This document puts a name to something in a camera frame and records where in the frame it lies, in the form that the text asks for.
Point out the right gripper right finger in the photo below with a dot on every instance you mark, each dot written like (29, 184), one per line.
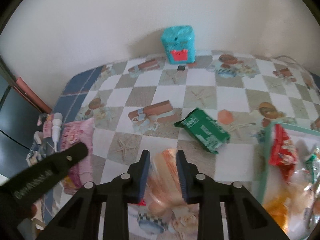
(246, 217)

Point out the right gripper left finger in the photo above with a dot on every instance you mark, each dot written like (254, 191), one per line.
(80, 217)

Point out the yellow orange snack bag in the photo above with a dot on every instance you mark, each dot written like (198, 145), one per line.
(278, 209)

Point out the pale yellow bread bag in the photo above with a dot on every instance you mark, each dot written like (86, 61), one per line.
(304, 183)

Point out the red peanut snack packet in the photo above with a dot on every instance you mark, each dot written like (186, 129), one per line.
(283, 153)

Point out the orange bread bag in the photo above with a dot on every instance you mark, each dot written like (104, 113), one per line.
(164, 185)

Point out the pink snack bag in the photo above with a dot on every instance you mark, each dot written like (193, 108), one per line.
(73, 133)

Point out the crumpled paper wrappers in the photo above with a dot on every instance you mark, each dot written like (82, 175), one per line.
(41, 148)

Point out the white tray teal rim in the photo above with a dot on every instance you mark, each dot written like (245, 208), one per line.
(272, 184)

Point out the dark green snack packet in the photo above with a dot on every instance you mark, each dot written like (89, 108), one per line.
(206, 130)

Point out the checkered tablecloth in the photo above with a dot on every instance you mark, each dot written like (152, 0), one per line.
(136, 103)

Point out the small black card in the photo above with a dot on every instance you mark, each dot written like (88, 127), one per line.
(181, 67)

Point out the teal cube toy box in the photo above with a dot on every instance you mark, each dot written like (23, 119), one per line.
(179, 44)

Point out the white plug with cable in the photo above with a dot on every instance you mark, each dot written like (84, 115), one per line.
(56, 129)

